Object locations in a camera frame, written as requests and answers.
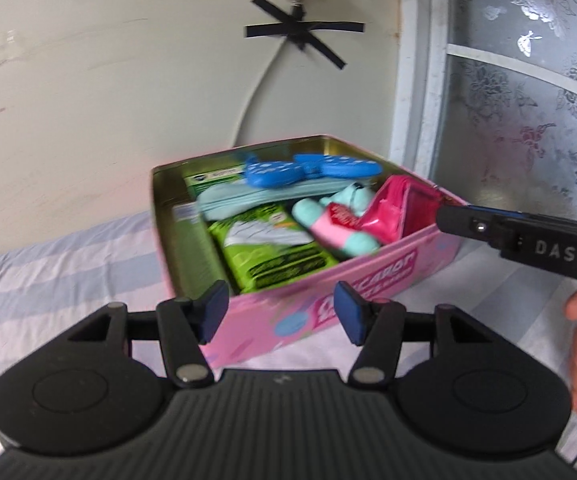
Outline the pink tin box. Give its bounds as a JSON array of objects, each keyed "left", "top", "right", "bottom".
[{"left": 149, "top": 134, "right": 469, "bottom": 367}]

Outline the white wall cable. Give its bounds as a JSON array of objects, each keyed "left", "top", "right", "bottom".
[{"left": 233, "top": 42, "right": 290, "bottom": 149}]

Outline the white window frame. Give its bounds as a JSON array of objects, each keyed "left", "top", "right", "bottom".
[{"left": 387, "top": 0, "right": 577, "bottom": 207}]

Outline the magenta pouch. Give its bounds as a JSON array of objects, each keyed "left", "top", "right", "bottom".
[{"left": 359, "top": 175, "right": 444, "bottom": 248}]

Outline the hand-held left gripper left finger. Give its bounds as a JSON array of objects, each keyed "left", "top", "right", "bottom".
[{"left": 66, "top": 280, "right": 230, "bottom": 389}]

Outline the striped bed sheet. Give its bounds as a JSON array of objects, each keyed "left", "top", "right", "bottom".
[{"left": 0, "top": 210, "right": 577, "bottom": 480}]

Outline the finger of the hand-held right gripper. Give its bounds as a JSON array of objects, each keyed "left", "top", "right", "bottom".
[{"left": 436, "top": 201, "right": 507, "bottom": 261}]

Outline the green shoe wipes packet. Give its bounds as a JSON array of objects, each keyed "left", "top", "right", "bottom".
[{"left": 207, "top": 202, "right": 340, "bottom": 293}]

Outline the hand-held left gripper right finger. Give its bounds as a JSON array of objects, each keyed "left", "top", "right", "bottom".
[{"left": 333, "top": 281, "right": 502, "bottom": 389}]

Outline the blue hair clip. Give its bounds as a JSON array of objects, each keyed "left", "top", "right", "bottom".
[{"left": 242, "top": 152, "right": 383, "bottom": 192}]

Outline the frosted floral window pane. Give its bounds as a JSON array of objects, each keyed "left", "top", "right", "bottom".
[{"left": 446, "top": 0, "right": 577, "bottom": 222}]

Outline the teal and pink plush toy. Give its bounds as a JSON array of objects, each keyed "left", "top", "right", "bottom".
[{"left": 291, "top": 182, "right": 382, "bottom": 256}]

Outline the black tape cross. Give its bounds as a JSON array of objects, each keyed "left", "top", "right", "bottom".
[{"left": 245, "top": 0, "right": 365, "bottom": 70}]

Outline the teal zipper pouch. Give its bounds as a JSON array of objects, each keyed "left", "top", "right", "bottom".
[{"left": 197, "top": 180, "right": 319, "bottom": 222}]

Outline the green cardboard box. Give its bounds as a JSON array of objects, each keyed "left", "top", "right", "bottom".
[{"left": 183, "top": 169, "right": 249, "bottom": 200}]

